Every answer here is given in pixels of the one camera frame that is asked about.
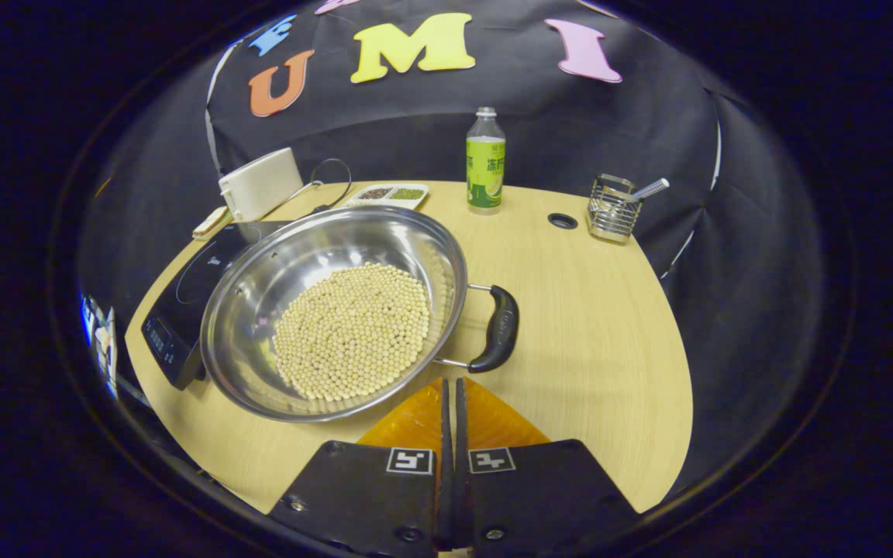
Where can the sandwich on small plate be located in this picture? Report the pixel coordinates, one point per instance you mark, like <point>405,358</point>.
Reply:
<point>211,223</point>

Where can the stainless steel pot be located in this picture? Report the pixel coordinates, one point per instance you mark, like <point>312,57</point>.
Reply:
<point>315,248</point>

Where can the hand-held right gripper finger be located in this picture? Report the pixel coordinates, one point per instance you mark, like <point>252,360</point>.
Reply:
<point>460,465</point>
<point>444,465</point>

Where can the black induction cooktop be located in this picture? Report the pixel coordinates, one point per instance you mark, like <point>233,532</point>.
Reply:
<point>191,294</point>

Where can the white divided bean tray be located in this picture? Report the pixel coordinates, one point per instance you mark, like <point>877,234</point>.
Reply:
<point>388,194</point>

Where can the white toaster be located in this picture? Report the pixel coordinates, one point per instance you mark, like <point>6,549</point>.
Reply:
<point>260,184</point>

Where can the green label drink bottle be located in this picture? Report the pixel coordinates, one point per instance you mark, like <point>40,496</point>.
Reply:
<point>485,170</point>

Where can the pile of soybeans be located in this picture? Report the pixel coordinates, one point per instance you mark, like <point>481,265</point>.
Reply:
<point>353,333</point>

